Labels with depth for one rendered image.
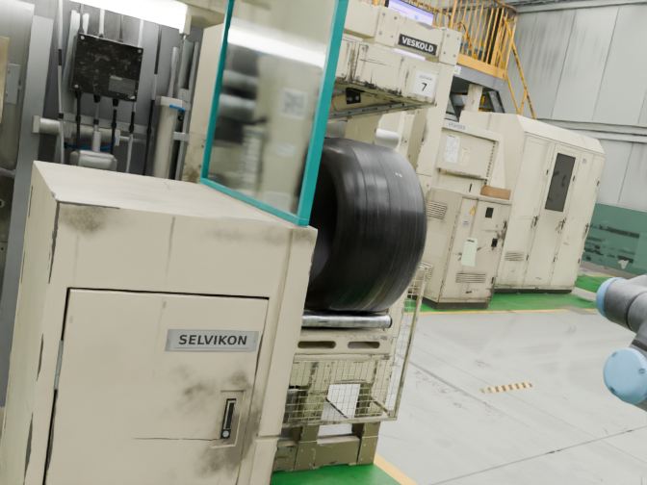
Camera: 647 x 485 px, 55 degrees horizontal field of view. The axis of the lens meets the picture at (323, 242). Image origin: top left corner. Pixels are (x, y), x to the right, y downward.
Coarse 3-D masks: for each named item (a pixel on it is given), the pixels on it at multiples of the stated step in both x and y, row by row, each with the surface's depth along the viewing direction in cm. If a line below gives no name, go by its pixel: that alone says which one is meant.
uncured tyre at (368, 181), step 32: (352, 160) 178; (384, 160) 183; (320, 192) 221; (352, 192) 173; (384, 192) 175; (416, 192) 181; (320, 224) 225; (352, 224) 171; (384, 224) 173; (416, 224) 179; (320, 256) 223; (352, 256) 172; (384, 256) 175; (416, 256) 180; (320, 288) 182; (352, 288) 177; (384, 288) 181
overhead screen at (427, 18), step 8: (392, 0) 554; (400, 0) 559; (392, 8) 556; (400, 8) 561; (408, 8) 567; (416, 8) 572; (408, 16) 569; (416, 16) 574; (424, 16) 580; (432, 16) 586; (416, 56) 585
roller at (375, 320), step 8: (304, 312) 182; (312, 312) 184; (320, 312) 185; (304, 320) 181; (312, 320) 182; (320, 320) 183; (328, 320) 185; (336, 320) 186; (344, 320) 187; (352, 320) 189; (360, 320) 190; (368, 320) 192; (376, 320) 193; (384, 320) 195; (392, 320) 197
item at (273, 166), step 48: (240, 0) 135; (288, 0) 112; (336, 0) 95; (240, 48) 132; (288, 48) 110; (336, 48) 96; (240, 96) 129; (288, 96) 108; (240, 144) 127; (288, 144) 107; (240, 192) 124; (288, 192) 105
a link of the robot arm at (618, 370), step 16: (624, 352) 112; (640, 352) 110; (608, 368) 114; (624, 368) 111; (640, 368) 108; (608, 384) 112; (624, 384) 110; (640, 384) 107; (624, 400) 112; (640, 400) 109
